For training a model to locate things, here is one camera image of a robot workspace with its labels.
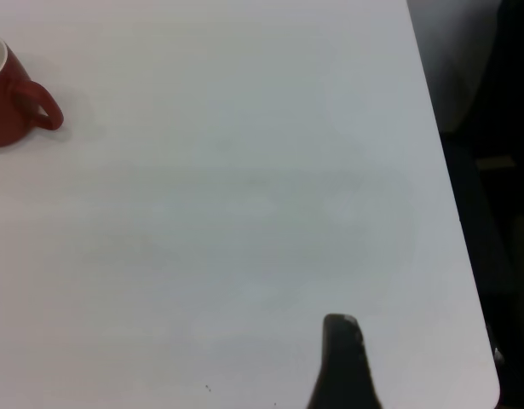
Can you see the red ceramic mug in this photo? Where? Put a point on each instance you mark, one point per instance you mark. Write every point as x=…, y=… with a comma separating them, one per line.
x=6, y=111

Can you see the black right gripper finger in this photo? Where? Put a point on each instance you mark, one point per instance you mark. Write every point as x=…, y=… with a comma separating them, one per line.
x=342, y=366

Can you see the tiny dark crumb specks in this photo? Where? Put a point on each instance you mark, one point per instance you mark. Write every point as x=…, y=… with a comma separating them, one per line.
x=208, y=387

